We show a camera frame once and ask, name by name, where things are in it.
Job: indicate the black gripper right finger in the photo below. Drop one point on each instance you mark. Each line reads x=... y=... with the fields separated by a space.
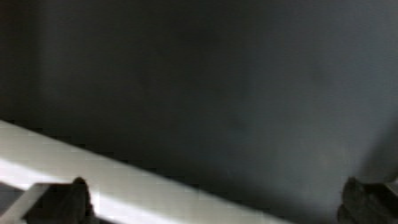
x=369 y=203

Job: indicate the white table border frame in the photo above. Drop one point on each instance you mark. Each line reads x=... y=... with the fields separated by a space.
x=136 y=197

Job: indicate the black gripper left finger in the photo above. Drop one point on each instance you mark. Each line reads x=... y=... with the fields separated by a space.
x=53 y=204

